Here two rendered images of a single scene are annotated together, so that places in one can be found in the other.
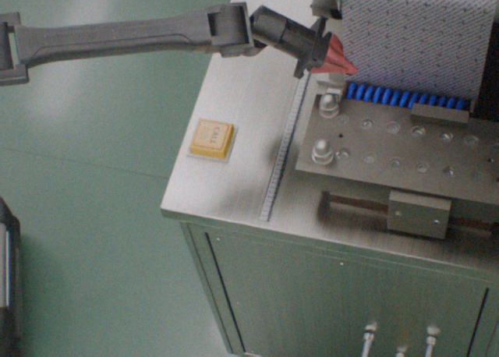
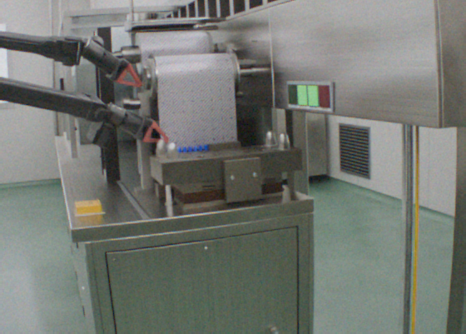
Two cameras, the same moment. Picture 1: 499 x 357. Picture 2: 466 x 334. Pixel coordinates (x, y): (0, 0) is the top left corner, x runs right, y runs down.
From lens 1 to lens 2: 1.42 m
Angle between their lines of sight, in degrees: 61
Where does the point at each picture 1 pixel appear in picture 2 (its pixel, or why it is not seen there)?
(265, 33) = (116, 111)
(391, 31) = (185, 97)
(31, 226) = not seen: outside the picture
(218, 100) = not seen: hidden behind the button
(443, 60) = (215, 114)
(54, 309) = not seen: outside the picture
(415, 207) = (240, 164)
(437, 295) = (270, 257)
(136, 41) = (52, 92)
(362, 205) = (205, 198)
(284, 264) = (165, 275)
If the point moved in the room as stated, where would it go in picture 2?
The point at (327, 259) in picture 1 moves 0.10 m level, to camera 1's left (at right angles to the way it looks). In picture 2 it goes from (195, 246) to (165, 256)
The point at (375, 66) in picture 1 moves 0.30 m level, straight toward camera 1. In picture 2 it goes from (179, 132) to (228, 140)
